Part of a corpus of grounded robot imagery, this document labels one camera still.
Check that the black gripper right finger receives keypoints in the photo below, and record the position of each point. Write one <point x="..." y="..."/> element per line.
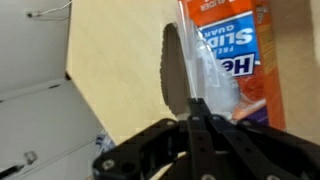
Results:
<point x="247" y="150"/>

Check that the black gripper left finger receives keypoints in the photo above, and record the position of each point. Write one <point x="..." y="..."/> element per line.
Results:
<point x="145" y="154"/>

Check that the clear ziplock bag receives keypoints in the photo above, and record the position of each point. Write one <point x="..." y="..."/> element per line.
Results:
<point x="207" y="78"/>

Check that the orange blue ziplock bag box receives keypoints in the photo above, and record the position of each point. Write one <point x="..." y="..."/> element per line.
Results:
<point x="240" y="34"/>

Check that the grey slipper on floor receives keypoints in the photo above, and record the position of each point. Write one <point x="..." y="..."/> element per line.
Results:
<point x="104" y="142"/>

